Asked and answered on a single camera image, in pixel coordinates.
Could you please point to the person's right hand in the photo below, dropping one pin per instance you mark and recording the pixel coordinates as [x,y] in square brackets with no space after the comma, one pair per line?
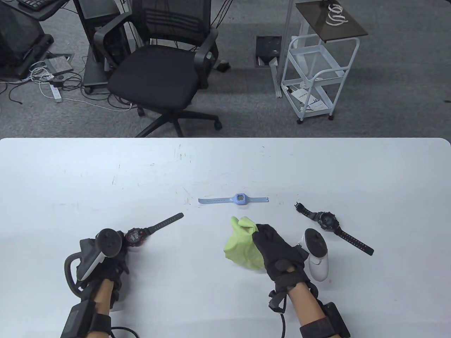
[282,260]

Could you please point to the person's left hand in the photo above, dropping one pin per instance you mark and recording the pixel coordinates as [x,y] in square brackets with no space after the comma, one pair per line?
[116,269]

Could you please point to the grey white hand controller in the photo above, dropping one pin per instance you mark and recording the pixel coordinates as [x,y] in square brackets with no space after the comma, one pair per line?
[109,241]
[317,253]

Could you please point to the black red watch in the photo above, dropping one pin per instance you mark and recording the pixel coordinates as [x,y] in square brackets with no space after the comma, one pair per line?
[135,237]

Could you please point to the green microfibre cloth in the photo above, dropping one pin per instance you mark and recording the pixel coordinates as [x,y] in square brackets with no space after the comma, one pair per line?
[243,246]

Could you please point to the light blue watch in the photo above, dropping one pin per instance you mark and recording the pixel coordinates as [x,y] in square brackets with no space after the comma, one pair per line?
[240,199]

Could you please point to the person's right forearm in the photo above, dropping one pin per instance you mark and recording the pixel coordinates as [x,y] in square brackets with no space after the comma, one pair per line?
[306,306]

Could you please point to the person's left forearm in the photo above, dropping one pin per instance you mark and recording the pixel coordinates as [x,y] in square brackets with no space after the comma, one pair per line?
[103,297]

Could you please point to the white paper sheet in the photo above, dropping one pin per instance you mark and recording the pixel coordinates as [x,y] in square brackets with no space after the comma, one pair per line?
[306,100]

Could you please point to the white power strip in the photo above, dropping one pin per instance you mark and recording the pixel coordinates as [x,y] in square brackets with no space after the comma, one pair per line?
[55,93]

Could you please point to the black rolling computer stand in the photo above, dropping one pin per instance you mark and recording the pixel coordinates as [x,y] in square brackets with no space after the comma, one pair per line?
[91,74]

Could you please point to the black mesh office chair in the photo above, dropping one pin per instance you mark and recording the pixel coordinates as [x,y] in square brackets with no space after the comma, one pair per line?
[155,74]

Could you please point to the black floor adapter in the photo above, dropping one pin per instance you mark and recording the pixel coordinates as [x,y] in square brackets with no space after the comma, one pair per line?
[223,66]

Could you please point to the white rolling cart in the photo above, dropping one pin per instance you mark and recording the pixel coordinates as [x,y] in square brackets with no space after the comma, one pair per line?
[338,31]
[306,58]

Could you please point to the grey floor plate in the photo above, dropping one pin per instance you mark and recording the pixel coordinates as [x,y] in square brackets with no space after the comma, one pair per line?
[58,63]

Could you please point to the open black floor box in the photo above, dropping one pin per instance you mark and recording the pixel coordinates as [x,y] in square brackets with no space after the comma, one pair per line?
[267,45]

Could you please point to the black machine base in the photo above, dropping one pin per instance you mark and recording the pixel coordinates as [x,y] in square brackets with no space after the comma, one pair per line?
[14,35]

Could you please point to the black desk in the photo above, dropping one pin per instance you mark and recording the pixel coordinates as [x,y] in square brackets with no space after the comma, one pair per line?
[45,12]

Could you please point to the black keyboard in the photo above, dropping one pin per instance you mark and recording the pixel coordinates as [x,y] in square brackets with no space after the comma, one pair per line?
[33,3]

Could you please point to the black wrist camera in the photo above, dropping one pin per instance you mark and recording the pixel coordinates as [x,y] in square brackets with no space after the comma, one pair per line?
[276,301]

